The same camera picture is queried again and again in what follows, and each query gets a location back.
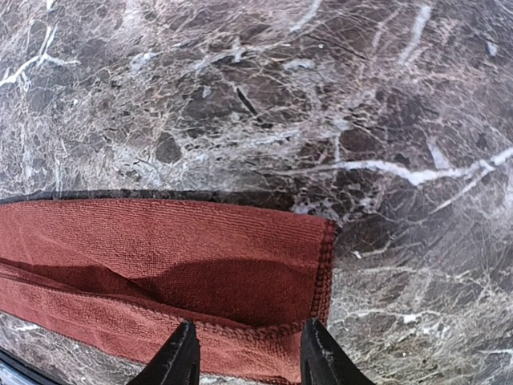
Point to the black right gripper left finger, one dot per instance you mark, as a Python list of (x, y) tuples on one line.
[(177, 362)]

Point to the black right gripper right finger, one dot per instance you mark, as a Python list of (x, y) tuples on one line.
[(323, 362)]

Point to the brown towel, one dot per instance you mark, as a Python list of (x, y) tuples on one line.
[(122, 274)]

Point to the black front table rail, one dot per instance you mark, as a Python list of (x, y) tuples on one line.
[(16, 371)]

